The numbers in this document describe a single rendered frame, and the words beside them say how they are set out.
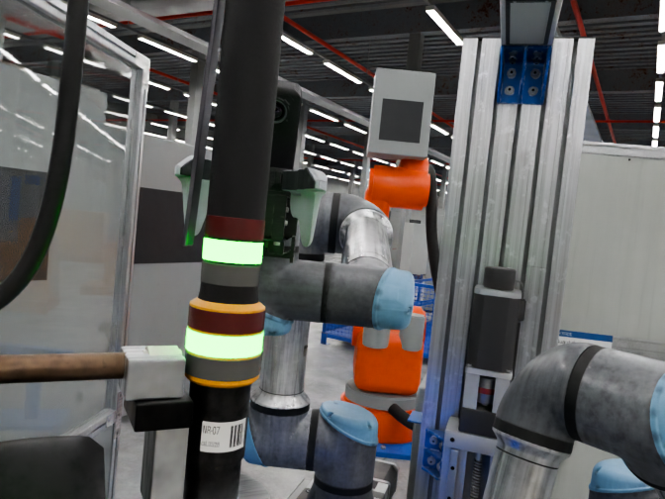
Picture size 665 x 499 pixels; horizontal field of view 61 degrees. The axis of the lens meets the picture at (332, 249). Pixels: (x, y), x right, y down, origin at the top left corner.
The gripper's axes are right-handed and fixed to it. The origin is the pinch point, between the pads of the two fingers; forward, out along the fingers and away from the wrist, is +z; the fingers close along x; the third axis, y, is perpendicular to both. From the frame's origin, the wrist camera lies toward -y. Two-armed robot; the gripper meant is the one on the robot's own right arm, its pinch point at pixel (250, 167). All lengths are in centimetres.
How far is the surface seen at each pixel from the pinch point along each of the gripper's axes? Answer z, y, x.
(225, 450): 9.5, 16.5, -1.0
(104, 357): 11.0, 11.4, 5.5
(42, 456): -1.4, 22.7, 13.5
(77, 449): -3.2, 22.8, 11.6
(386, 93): -376, -93, -54
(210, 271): 9.2, 6.6, 0.7
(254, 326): 9.2, 9.4, -2.0
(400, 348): -368, 91, -83
